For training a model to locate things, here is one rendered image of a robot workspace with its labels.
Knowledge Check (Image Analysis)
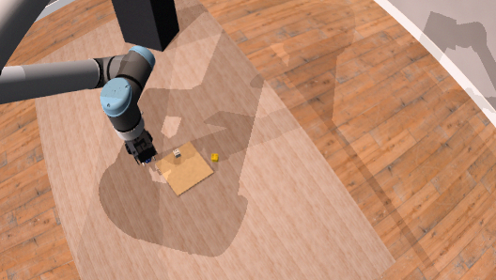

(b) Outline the tan mat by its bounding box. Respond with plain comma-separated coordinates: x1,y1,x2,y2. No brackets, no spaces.
156,142,214,195

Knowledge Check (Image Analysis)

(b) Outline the yellow die with black pips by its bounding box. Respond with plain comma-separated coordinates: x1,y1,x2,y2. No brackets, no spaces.
211,154,219,163

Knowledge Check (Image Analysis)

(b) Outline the white die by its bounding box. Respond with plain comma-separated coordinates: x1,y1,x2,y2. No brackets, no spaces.
173,148,181,158

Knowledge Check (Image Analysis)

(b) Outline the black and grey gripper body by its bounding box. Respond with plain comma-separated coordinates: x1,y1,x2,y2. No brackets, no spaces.
125,129,158,163

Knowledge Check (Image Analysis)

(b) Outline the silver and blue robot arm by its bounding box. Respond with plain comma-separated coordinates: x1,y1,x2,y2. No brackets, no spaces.
0,0,155,141

